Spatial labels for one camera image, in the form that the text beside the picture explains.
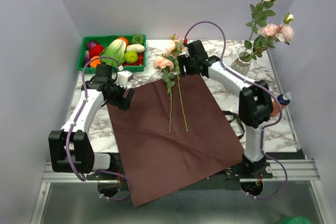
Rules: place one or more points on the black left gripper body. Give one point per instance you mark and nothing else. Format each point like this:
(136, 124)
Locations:
(111, 98)

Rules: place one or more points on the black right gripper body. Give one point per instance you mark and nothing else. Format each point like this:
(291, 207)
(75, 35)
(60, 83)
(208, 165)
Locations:
(192, 71)

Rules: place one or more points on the black ribbon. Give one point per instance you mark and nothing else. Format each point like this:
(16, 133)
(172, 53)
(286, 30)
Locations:
(235, 117)

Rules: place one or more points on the dark red wrapping paper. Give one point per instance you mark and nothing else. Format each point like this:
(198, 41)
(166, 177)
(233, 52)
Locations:
(167, 142)

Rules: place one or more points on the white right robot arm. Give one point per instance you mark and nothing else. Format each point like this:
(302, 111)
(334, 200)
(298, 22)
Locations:
(254, 107)

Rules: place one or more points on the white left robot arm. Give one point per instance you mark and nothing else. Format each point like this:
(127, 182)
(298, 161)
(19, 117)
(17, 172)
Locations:
(70, 148)

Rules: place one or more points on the white ceramic vase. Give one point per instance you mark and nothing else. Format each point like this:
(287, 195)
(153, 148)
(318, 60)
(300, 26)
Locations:
(242, 63)

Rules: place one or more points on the orange fruit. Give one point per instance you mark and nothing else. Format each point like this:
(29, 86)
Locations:
(95, 61)

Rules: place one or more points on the green lime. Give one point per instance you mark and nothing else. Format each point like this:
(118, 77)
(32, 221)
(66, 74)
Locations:
(131, 57)

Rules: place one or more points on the red pepper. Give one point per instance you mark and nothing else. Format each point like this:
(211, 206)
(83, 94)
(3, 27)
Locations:
(139, 62)

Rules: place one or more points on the purple eggplant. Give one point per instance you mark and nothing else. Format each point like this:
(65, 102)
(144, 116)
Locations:
(86, 58)

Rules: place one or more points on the green cabbage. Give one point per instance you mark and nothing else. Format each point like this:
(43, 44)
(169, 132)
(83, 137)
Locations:
(115, 50)

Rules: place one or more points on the white potato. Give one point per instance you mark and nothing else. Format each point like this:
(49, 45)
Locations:
(138, 48)

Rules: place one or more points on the green bell pepper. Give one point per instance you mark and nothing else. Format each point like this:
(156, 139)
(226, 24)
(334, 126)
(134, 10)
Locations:
(137, 39)

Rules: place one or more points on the orange tomato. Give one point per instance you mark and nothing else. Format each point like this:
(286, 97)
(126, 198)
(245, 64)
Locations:
(125, 40)

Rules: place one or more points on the purple onion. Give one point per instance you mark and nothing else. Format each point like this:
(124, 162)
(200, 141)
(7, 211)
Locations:
(91, 44)

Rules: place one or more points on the orange bottle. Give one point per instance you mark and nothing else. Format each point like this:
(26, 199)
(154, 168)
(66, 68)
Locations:
(282, 101)

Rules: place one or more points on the green object bottom corner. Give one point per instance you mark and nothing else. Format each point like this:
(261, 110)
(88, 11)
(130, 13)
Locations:
(294, 220)

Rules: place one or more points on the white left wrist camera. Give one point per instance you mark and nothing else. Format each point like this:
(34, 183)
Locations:
(123, 77)

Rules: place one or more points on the black mounting base plate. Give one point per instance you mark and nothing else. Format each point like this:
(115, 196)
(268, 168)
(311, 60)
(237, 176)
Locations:
(236, 174)

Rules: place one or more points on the aluminium rail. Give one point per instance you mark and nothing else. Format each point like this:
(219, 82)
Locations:
(64, 199)

